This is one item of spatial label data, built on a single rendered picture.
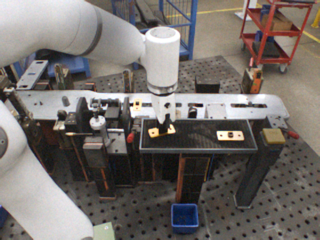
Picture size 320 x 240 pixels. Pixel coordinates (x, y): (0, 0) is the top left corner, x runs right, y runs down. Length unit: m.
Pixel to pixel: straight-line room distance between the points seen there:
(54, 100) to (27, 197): 0.85
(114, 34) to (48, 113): 0.84
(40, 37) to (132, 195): 0.96
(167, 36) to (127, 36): 0.15
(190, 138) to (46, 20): 0.58
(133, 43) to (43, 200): 0.34
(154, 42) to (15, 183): 0.40
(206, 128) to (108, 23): 0.53
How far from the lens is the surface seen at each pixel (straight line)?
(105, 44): 0.44
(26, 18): 0.36
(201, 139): 0.81
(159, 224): 1.15
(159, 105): 0.69
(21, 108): 1.13
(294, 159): 1.51
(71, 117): 0.99
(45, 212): 0.55
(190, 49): 3.30
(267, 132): 0.90
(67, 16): 0.39
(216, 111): 1.00
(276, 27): 3.19
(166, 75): 0.63
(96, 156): 0.95
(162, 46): 0.59
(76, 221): 0.60
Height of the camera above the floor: 1.76
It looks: 44 degrees down
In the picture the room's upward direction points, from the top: straight up
